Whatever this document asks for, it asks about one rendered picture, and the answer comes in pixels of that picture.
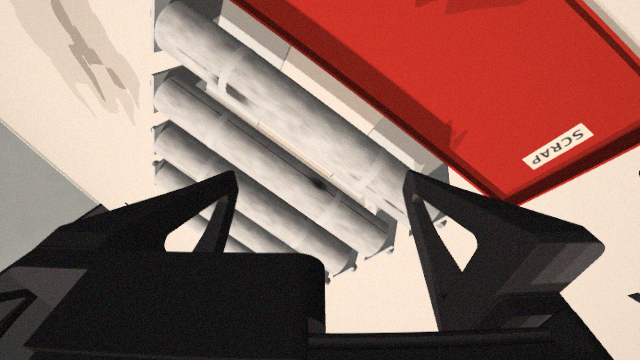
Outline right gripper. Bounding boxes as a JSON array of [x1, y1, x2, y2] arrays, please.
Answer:
[[0, 289, 38, 339]]

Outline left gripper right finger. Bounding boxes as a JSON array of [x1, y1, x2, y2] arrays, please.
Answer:
[[402, 170, 605, 331]]

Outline red scrap tray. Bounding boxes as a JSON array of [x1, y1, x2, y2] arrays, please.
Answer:
[[230, 0, 640, 206]]

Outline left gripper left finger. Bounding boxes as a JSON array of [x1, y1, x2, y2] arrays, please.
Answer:
[[37, 170, 239, 252]]

